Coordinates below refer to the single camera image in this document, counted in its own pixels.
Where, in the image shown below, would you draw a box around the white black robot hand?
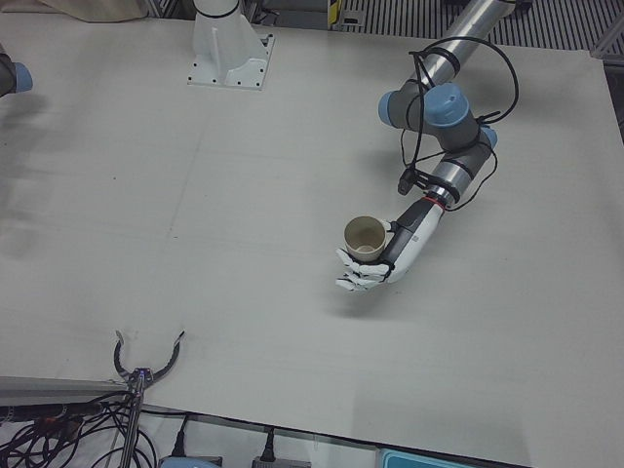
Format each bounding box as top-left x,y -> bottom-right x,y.
333,194 -> 446,293

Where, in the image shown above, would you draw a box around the beige paper cup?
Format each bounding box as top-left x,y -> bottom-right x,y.
343,215 -> 389,261

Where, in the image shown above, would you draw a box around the light blue plastic case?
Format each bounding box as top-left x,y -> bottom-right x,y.
377,447 -> 488,468

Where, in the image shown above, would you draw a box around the grey power supply box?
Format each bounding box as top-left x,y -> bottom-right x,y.
159,454 -> 225,468
251,456 -> 313,468

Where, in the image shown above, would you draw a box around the metal claw grabber tool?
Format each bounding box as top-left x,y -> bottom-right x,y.
112,330 -> 186,468

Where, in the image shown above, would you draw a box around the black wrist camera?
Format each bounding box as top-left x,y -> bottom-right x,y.
397,168 -> 420,197

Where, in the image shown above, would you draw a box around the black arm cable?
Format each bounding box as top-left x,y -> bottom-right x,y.
397,38 -> 521,212

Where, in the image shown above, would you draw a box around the aluminium frame profile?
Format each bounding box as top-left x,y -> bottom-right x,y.
592,19 -> 624,62

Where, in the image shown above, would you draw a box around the white column base mount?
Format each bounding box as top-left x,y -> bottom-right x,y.
186,0 -> 276,93

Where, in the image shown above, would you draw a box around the aluminium rail profile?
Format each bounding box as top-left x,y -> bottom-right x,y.
0,374 -> 129,406

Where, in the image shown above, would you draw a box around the tangled black cables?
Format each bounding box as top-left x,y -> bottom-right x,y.
0,397 -> 196,468

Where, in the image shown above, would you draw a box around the black long cable duct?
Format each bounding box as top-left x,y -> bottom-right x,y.
0,402 -> 106,423

